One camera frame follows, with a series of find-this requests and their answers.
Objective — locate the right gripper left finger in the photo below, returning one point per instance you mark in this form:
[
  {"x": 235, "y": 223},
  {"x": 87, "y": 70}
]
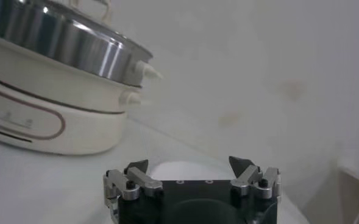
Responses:
[{"x": 139, "y": 182}]

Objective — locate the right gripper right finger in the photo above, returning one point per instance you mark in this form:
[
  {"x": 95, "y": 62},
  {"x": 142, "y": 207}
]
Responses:
[{"x": 249, "y": 178}]

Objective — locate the white side desk with label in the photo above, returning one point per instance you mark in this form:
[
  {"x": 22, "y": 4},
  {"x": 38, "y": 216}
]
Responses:
[{"x": 356, "y": 194}]

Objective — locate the cream electric cooker pot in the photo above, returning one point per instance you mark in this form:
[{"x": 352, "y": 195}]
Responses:
[{"x": 45, "y": 115}]

